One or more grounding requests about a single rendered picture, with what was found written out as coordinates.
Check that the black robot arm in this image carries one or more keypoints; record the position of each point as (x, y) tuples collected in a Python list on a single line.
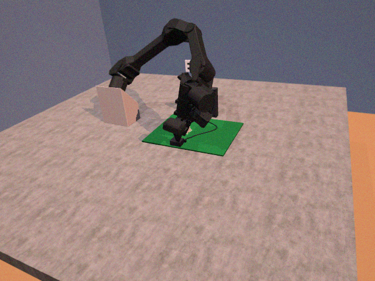
[(196, 89)]

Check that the green circuit board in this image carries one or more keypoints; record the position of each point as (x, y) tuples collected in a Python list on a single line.
[(215, 142)]

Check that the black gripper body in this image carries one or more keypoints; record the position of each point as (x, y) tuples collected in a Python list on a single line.
[(177, 125)]

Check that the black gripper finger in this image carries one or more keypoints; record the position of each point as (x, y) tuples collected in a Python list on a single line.
[(187, 125), (177, 137)]

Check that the black cable with plug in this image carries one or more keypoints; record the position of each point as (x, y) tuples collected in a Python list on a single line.
[(173, 141)]

